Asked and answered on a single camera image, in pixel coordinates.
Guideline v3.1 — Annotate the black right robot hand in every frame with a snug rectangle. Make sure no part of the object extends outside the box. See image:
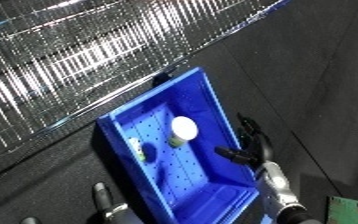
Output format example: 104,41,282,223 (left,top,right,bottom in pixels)
212,113,277,169

